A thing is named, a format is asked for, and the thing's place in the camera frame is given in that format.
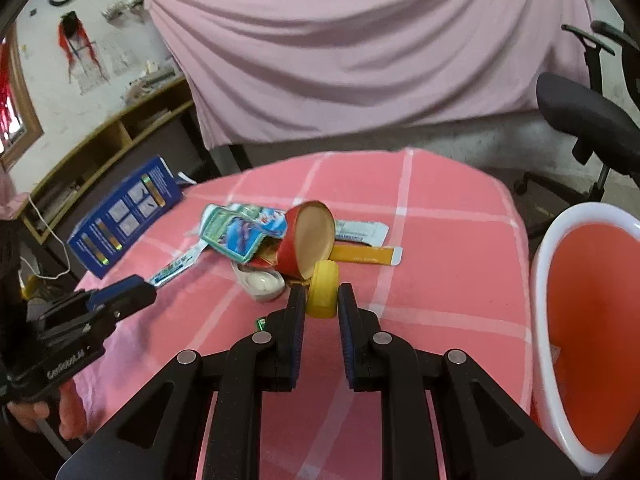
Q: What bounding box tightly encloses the blue cardboard box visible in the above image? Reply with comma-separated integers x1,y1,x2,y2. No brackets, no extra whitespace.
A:
67,155,199,280

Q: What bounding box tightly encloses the person's left hand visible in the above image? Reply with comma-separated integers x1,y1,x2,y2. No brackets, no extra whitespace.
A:
7,377,90,443

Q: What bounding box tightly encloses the red wall decoration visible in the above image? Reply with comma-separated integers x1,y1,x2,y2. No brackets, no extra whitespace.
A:
56,10,104,82

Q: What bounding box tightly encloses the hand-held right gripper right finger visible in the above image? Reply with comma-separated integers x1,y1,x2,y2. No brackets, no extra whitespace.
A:
337,283,583,480

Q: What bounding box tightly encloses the yellow bottle cap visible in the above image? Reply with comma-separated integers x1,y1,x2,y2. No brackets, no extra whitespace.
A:
306,259,341,320

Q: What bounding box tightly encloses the torn wrapper strip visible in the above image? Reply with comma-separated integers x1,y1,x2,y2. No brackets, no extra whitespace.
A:
149,240,209,289

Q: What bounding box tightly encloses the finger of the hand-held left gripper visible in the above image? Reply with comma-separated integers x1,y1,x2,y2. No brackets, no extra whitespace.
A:
102,285,158,321
85,275,151,312

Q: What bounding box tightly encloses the wooden window frame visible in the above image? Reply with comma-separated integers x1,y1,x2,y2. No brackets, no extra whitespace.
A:
0,25,45,172

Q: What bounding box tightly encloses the crumpled blue green snack wrapper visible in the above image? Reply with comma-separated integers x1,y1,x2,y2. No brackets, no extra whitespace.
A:
199,203,289,264

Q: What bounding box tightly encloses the white cable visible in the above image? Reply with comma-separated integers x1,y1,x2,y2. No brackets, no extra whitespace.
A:
27,192,74,281

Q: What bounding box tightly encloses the white bin with orange liner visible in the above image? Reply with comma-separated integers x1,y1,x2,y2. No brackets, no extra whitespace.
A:
530,202,640,477

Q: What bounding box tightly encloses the grey metal frame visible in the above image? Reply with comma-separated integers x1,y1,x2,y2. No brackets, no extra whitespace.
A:
209,144,253,177

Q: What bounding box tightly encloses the orange stick sachet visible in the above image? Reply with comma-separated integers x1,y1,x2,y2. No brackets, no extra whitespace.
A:
330,243,404,266

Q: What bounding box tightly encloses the wooden shelf unit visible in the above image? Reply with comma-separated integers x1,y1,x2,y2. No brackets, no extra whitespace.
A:
17,72,222,247

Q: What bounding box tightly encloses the red paper cup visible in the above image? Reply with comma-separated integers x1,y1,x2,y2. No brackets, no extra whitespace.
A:
276,201,337,282

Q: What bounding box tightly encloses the pink plaid tablecloth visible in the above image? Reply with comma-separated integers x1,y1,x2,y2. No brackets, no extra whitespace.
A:
75,147,534,480

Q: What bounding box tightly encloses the black office chair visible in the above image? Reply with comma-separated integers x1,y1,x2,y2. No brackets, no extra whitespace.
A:
512,21,640,211

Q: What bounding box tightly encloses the white wall fixture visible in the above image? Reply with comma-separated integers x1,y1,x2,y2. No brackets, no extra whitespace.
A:
101,0,147,24

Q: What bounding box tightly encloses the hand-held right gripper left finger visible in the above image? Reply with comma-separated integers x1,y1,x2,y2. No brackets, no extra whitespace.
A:
55,285,308,480

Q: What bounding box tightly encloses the pink hanging cloth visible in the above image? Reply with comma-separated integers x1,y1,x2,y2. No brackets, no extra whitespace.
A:
140,0,597,149

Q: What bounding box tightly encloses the white and blue sachet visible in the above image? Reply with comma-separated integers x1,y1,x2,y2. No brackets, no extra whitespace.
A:
334,219,390,247

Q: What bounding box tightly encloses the clutter on shelf unit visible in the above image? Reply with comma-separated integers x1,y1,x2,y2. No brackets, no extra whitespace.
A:
126,59,177,100

